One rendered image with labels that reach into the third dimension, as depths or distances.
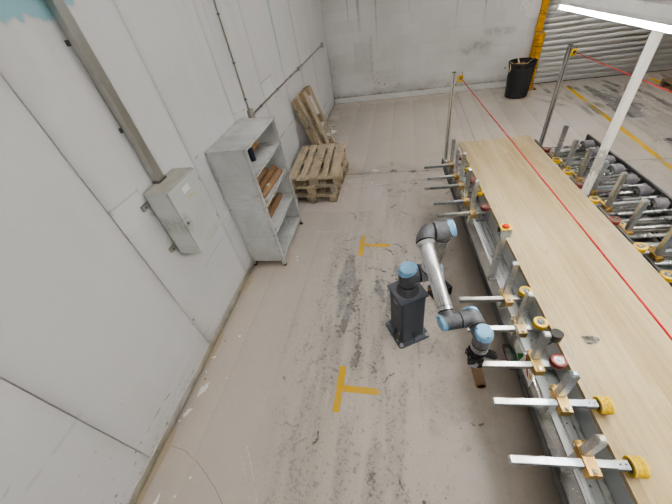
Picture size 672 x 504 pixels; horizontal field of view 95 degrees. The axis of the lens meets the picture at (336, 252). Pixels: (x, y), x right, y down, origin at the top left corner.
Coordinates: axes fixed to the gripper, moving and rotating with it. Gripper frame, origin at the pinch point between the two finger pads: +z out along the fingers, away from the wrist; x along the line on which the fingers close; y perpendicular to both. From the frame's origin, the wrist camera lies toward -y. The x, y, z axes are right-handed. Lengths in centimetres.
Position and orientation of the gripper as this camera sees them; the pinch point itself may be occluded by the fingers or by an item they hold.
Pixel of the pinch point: (476, 366)
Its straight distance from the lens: 210.8
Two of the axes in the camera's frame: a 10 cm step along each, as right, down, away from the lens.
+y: -9.9, 0.3, 1.5
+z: 1.3, 7.3, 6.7
